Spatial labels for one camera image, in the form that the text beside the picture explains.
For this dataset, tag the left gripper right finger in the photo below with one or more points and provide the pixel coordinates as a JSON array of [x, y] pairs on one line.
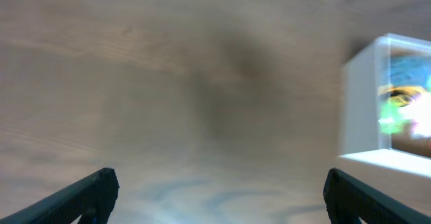
[[350, 201]]

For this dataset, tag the grey yellow toy truck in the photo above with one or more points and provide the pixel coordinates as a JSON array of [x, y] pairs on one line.
[[405, 79]]

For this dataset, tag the white cardboard box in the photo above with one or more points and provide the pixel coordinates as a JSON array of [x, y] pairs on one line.
[[361, 138]]

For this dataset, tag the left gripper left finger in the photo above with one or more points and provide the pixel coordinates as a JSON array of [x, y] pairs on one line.
[[89, 200]]

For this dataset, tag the green number ball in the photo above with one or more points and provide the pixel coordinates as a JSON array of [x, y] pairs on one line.
[[392, 118]]

